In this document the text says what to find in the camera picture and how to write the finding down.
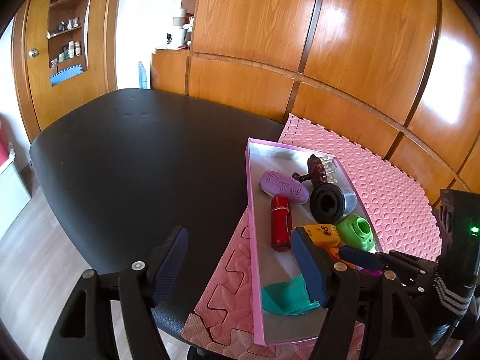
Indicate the brown wooden-pin hairbrush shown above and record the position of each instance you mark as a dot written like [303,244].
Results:
[317,173]

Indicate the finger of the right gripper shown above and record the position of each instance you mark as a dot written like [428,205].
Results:
[360,258]

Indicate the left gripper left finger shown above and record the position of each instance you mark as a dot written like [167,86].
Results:
[164,263]

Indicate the red cylinder case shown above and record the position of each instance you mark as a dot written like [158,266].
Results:
[281,223]

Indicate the red bag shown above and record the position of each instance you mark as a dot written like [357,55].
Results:
[4,147]

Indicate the purple oval soap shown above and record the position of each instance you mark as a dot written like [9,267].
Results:
[278,184]

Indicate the teal plastic holder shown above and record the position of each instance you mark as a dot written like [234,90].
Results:
[289,298]

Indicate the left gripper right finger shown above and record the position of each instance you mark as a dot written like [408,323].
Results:
[314,263]

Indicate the pink foam mat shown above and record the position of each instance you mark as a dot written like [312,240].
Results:
[256,305]

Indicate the green plug-in device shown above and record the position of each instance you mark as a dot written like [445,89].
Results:
[355,231]

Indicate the yellow plastic gadget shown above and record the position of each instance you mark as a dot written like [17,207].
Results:
[323,235]

